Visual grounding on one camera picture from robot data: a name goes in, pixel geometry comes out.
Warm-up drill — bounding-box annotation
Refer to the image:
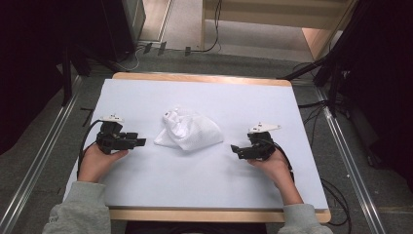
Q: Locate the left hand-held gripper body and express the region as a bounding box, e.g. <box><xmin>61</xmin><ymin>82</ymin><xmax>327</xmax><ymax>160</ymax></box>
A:
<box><xmin>95</xmin><ymin>113</ymin><xmax>138</xmax><ymax>155</ymax></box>

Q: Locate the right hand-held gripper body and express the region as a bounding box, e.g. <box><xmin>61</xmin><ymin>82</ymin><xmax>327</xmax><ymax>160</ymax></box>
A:
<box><xmin>246</xmin><ymin>122</ymin><xmax>282</xmax><ymax>162</ymax></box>

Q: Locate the white mesh cloth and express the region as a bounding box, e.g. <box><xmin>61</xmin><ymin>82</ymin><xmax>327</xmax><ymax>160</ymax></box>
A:
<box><xmin>153</xmin><ymin>107</ymin><xmax>225</xmax><ymax>152</ymax></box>

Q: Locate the person's right hand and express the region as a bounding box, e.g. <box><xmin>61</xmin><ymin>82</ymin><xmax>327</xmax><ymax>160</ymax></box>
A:
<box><xmin>247</xmin><ymin>148</ymin><xmax>295</xmax><ymax>193</ymax></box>

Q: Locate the person's left hand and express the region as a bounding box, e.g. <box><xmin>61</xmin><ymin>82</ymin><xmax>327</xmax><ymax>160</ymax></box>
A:
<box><xmin>77</xmin><ymin>142</ymin><xmax>130</xmax><ymax>184</ymax></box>

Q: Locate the wooden table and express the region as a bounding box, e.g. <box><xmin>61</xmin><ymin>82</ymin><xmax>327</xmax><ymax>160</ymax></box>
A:
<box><xmin>108</xmin><ymin>71</ymin><xmax>332</xmax><ymax>224</ymax></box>

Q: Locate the black metal stand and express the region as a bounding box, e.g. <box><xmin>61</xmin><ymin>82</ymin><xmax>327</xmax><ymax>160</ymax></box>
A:
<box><xmin>276</xmin><ymin>0</ymin><xmax>371</xmax><ymax>118</ymax></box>
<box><xmin>59</xmin><ymin>45</ymin><xmax>93</xmax><ymax>107</ymax></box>

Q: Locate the dark curtain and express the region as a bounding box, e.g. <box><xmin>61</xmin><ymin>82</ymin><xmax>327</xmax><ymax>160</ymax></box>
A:
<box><xmin>0</xmin><ymin>0</ymin><xmax>137</xmax><ymax>156</ymax></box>
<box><xmin>337</xmin><ymin>0</ymin><xmax>413</xmax><ymax>193</ymax></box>

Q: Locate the grey cabinet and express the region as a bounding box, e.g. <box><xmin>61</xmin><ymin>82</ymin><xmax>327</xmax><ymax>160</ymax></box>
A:
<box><xmin>122</xmin><ymin>0</ymin><xmax>147</xmax><ymax>45</ymax></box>

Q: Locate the light wooden shelf unit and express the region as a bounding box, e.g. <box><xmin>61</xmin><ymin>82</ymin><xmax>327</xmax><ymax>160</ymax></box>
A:
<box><xmin>200</xmin><ymin>0</ymin><xmax>359</xmax><ymax>62</ymax></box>

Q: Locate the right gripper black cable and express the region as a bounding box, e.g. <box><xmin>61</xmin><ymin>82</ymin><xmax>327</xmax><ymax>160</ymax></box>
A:
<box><xmin>272</xmin><ymin>139</ymin><xmax>296</xmax><ymax>183</ymax></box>

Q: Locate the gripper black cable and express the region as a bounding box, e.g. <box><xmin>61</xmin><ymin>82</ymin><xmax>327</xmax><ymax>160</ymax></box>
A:
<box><xmin>272</xmin><ymin>139</ymin><xmax>296</xmax><ymax>183</ymax></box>
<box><xmin>76</xmin><ymin>119</ymin><xmax>104</xmax><ymax>180</ymax></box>

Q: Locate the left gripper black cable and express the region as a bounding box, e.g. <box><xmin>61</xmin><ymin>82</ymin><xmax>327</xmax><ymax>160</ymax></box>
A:
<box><xmin>76</xmin><ymin>119</ymin><xmax>104</xmax><ymax>180</ymax></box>

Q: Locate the black floor cable bundle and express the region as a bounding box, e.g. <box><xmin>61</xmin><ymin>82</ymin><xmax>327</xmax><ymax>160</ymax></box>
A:
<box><xmin>297</xmin><ymin>98</ymin><xmax>329</xmax><ymax>148</ymax></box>

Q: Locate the metal floor rail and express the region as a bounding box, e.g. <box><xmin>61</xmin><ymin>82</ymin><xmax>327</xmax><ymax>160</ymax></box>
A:
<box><xmin>314</xmin><ymin>87</ymin><xmax>388</xmax><ymax>234</ymax></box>
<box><xmin>0</xmin><ymin>75</ymin><xmax>84</xmax><ymax>234</ymax></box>

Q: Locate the black floor cable loop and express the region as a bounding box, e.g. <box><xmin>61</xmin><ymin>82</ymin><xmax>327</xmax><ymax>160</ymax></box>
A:
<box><xmin>319</xmin><ymin>177</ymin><xmax>353</xmax><ymax>228</ymax></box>

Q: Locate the black hanging cable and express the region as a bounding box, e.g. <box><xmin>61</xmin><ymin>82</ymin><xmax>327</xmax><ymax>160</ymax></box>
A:
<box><xmin>184</xmin><ymin>0</ymin><xmax>224</xmax><ymax>57</ymax></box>

